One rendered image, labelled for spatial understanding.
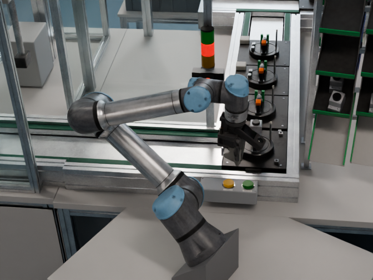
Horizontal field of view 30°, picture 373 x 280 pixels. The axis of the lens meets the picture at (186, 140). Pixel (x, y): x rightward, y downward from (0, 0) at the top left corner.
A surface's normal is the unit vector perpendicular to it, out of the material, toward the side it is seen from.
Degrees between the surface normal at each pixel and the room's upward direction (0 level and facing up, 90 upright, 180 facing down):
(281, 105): 0
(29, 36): 0
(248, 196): 90
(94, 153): 0
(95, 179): 90
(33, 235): 90
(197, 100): 68
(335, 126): 45
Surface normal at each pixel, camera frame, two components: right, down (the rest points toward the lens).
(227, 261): 0.82, 0.32
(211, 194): -0.13, 0.59
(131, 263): -0.04, -0.80
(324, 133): -0.24, -0.16
